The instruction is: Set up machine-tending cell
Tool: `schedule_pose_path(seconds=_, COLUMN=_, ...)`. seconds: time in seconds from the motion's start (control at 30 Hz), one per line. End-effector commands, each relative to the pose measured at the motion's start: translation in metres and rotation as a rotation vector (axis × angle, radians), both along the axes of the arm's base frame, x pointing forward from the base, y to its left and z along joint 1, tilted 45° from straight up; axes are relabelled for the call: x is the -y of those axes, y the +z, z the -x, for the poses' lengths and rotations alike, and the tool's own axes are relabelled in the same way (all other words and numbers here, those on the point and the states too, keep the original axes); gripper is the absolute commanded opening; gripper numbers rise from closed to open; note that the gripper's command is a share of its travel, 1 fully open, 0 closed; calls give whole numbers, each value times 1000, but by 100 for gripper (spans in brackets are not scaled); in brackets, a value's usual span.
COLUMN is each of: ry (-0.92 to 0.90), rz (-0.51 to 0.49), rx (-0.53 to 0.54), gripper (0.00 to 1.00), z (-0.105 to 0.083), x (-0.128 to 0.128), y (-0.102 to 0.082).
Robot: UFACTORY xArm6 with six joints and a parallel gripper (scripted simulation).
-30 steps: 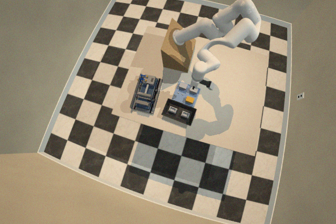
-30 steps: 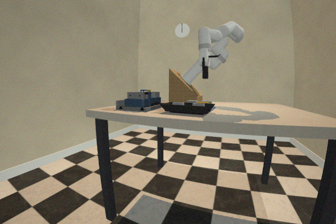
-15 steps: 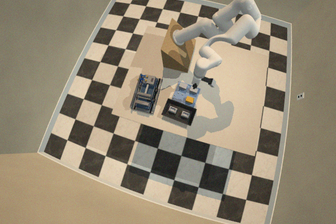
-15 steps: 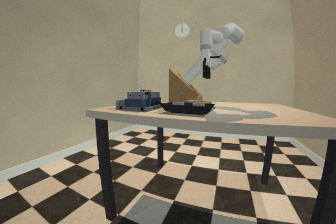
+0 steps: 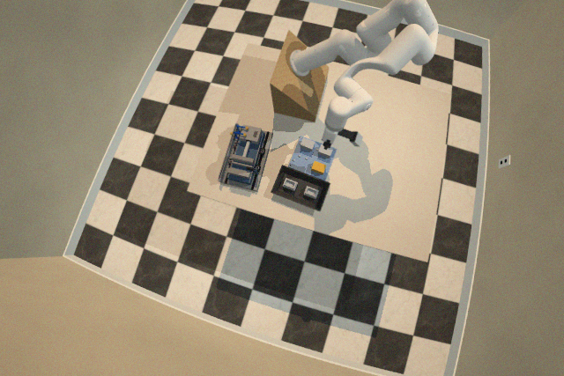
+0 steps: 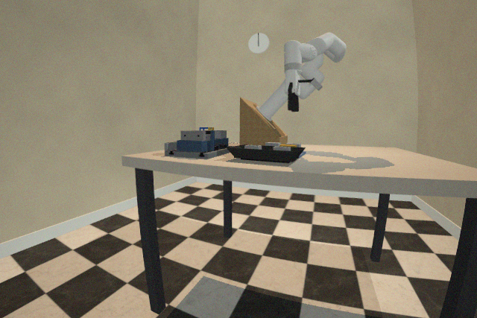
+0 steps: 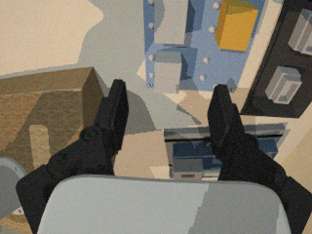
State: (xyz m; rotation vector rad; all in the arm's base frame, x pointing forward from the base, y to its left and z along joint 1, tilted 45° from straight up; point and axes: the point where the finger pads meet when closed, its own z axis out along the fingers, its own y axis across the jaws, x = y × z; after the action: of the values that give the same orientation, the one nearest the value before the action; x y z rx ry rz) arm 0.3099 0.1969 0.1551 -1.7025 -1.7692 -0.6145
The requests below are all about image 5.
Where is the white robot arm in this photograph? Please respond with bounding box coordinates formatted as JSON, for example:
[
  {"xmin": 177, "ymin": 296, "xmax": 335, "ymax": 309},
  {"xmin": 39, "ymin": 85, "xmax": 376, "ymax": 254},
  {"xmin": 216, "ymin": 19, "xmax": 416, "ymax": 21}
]
[{"xmin": 290, "ymin": 0, "xmax": 439, "ymax": 147}]

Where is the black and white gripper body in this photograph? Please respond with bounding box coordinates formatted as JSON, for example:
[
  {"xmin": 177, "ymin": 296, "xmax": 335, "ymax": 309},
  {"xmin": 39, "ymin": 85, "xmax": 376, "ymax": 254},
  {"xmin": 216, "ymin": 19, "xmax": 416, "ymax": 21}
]
[{"xmin": 322, "ymin": 125, "xmax": 339, "ymax": 144}]

